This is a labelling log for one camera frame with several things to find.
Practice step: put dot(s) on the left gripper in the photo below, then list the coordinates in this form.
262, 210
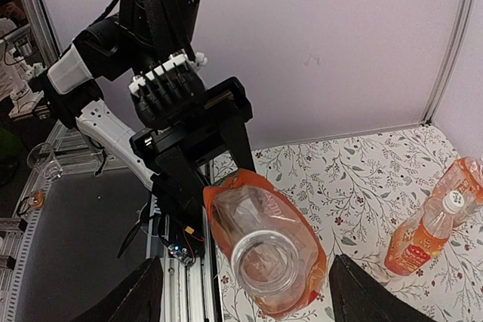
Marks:
192, 130

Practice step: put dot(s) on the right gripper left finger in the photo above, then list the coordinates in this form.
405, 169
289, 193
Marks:
137, 298

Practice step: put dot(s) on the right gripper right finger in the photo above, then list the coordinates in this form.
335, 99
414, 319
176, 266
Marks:
356, 296

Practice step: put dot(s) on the orange tea bottle front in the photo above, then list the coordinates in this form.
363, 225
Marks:
422, 236

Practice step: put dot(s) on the orange tea bottle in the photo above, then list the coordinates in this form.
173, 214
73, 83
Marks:
464, 176
422, 236
274, 254

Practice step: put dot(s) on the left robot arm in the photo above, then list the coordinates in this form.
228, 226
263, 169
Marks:
87, 88

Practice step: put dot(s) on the floral tablecloth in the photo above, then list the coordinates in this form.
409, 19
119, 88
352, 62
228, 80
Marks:
355, 192

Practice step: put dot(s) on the clear glass beaker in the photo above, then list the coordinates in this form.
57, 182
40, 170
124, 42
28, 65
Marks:
43, 161

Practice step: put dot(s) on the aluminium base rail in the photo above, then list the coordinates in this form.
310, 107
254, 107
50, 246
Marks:
97, 224

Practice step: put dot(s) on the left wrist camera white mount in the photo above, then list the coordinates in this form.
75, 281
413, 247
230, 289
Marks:
167, 68

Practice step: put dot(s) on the left aluminium corner post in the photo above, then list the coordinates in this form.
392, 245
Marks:
42, 30

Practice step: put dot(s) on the aluminium corner post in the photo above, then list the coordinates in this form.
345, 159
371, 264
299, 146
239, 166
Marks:
42, 30
449, 60

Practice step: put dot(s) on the right aluminium corner post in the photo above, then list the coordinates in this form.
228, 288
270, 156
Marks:
449, 60

